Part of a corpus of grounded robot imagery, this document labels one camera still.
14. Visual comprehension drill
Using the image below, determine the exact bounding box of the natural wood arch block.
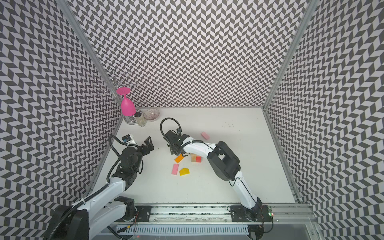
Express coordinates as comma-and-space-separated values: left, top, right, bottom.
191, 154, 198, 163

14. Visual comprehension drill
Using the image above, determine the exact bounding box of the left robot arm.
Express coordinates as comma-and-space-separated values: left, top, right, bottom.
43, 135, 154, 240

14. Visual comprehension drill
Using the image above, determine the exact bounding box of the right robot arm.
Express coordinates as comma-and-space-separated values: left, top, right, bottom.
162, 131, 263, 222

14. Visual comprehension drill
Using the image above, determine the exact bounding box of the orange rectangular block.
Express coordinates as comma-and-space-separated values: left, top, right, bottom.
175, 155, 185, 164

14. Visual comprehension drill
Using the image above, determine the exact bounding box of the pink flat rectangular block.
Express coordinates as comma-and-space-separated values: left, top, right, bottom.
171, 164, 179, 175

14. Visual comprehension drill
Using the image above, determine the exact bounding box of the yellow house-shaped block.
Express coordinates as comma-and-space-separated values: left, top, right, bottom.
179, 168, 190, 176

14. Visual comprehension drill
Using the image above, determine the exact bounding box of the light pink rectangular block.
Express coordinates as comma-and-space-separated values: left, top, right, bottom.
201, 132, 210, 140

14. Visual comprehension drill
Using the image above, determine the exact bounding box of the glass spice jar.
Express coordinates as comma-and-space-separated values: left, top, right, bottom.
135, 111, 147, 127

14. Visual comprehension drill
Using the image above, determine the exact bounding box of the small striped bowl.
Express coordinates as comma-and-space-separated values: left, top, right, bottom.
144, 109, 160, 122

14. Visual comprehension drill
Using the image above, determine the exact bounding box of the pink plastic wine glass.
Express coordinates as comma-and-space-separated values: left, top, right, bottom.
117, 87, 136, 116

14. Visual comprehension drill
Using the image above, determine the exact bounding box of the chrome glass holder stand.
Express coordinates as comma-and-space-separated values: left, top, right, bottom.
106, 71, 140, 125

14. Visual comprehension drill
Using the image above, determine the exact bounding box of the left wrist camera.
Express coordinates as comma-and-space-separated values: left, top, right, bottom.
122, 135, 135, 146

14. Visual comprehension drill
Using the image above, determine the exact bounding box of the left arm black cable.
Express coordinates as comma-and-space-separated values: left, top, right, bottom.
44, 134, 133, 240

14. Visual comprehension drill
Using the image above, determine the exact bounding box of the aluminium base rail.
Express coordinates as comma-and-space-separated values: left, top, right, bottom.
64, 202, 319, 226

